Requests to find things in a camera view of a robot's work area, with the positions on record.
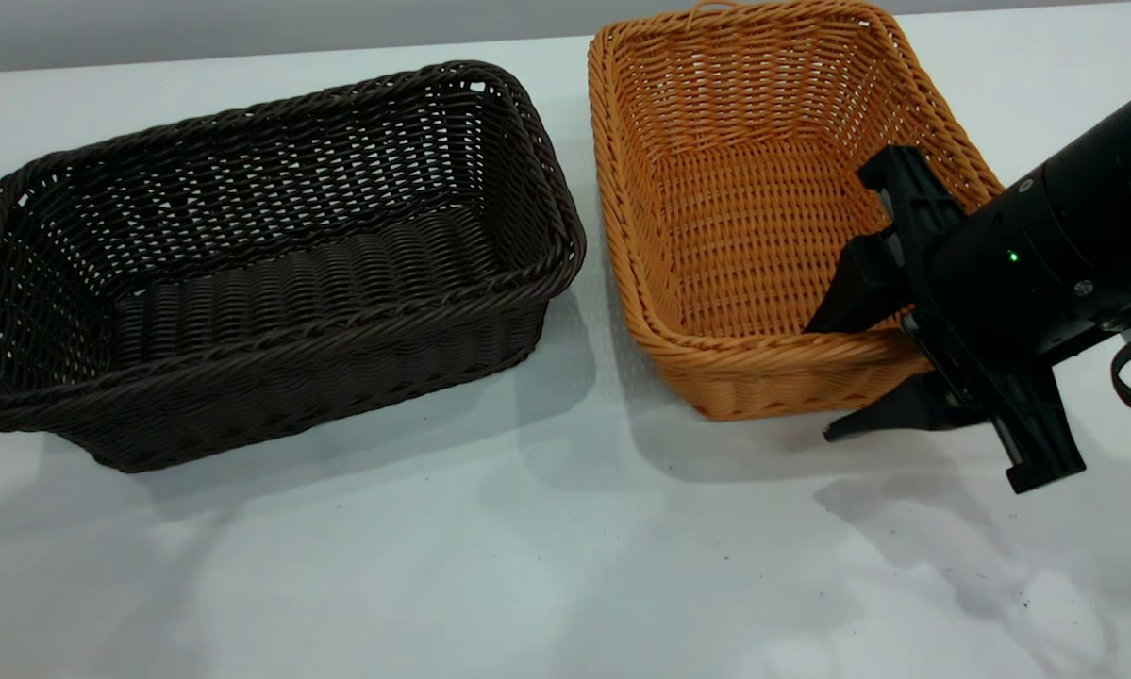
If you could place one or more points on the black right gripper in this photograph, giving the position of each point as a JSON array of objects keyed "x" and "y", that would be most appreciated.
[{"x": 999, "y": 283}]

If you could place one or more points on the orange wicker basket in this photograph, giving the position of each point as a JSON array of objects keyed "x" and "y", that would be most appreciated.
[{"x": 744, "y": 217}]

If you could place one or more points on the dark brown wicker basket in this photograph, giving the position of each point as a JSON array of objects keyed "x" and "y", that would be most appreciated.
[{"x": 273, "y": 283}]

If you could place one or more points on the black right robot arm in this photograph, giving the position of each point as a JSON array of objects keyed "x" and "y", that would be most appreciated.
[{"x": 1122, "y": 189}]

